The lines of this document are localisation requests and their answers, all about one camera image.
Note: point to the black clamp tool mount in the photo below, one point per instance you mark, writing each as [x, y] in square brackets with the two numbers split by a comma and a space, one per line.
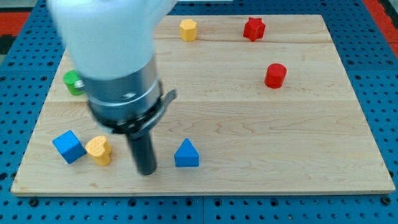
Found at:
[139, 125]

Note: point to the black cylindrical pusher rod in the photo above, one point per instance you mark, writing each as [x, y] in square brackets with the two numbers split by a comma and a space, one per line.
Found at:
[143, 153]

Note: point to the yellow heart block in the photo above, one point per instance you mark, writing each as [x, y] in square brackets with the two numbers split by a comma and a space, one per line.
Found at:
[99, 150]

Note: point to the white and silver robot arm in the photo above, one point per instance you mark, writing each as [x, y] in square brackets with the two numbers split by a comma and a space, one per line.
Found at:
[112, 47]

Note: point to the blue triangle block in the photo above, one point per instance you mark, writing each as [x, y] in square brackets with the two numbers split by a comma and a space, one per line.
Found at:
[187, 155]

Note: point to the blue cube block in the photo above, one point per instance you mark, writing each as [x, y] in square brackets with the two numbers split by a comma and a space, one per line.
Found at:
[69, 146]

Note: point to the green cylinder block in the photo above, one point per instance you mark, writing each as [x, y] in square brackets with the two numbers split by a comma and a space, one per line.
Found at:
[70, 78]

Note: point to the yellow hexagon block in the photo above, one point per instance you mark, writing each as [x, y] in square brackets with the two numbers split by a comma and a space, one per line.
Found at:
[188, 30]

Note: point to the light wooden board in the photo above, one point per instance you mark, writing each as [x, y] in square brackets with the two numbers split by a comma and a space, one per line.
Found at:
[308, 137]

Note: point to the red cylinder block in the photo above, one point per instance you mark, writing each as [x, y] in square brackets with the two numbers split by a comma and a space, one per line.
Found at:
[275, 75]

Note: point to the red star block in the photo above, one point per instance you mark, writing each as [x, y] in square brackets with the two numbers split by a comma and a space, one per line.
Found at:
[254, 29]

